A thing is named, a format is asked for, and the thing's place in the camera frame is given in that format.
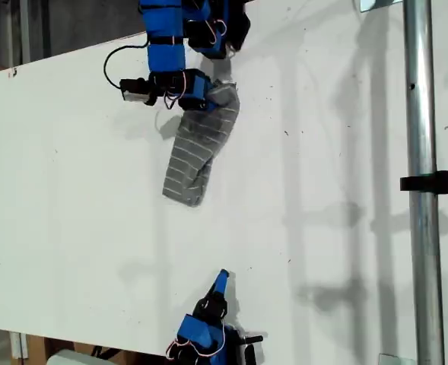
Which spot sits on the grey striped towel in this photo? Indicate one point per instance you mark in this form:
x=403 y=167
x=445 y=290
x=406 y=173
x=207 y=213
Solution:
x=193 y=159

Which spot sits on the white plastic container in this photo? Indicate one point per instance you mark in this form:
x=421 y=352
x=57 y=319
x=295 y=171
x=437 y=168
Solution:
x=75 y=358

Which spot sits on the black camera stalk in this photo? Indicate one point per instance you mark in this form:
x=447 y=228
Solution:
x=254 y=337
x=151 y=93

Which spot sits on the black camera box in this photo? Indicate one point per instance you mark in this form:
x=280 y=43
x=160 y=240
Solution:
x=132 y=89
x=250 y=353

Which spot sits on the steel post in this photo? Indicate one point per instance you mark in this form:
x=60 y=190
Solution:
x=421 y=114

